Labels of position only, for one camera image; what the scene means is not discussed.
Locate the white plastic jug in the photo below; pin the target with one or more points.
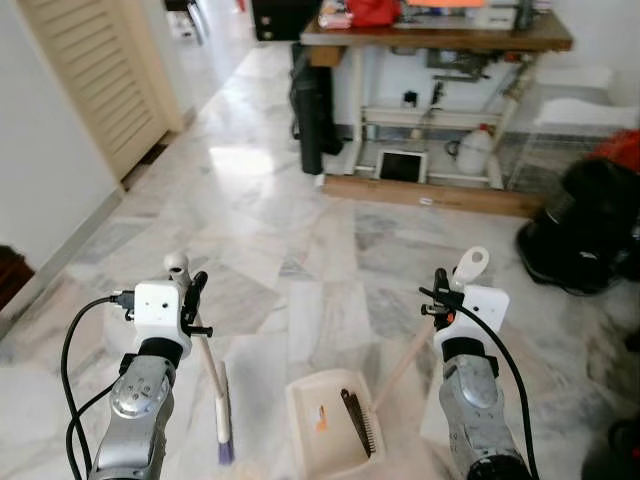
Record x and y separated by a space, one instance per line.
474 152

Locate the red plastic item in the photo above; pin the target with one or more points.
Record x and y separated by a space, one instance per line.
622 148

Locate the cream broom with purple bristles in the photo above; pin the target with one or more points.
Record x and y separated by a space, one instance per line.
212 380

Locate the beige louvered door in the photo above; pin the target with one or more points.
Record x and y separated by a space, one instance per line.
110 80

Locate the tall black bag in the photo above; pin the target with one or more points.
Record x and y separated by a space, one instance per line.
312 110

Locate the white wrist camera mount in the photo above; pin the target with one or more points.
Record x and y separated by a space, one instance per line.
158 310
487 310

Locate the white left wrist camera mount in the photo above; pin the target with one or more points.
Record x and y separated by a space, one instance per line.
158 310

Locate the clear white storage container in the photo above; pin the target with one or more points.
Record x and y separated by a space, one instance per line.
585 105

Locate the black box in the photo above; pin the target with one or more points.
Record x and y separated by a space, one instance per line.
282 18

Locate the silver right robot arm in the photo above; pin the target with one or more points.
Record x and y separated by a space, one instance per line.
475 400

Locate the wooden-top sewing table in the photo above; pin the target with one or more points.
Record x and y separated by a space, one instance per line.
440 35

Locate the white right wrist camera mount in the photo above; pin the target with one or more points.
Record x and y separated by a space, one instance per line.
487 310

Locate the dark wooden staircase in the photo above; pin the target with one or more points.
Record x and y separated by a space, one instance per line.
12 278

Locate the long wooden plank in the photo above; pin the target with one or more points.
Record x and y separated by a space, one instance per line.
430 195

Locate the red bag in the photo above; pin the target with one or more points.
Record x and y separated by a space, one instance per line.
372 12

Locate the white-framed dark pedal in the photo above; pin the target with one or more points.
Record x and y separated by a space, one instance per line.
403 166

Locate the dark floor object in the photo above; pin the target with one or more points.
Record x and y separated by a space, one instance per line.
615 455

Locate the black round vacuum cleaner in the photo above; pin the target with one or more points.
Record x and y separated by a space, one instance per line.
585 230

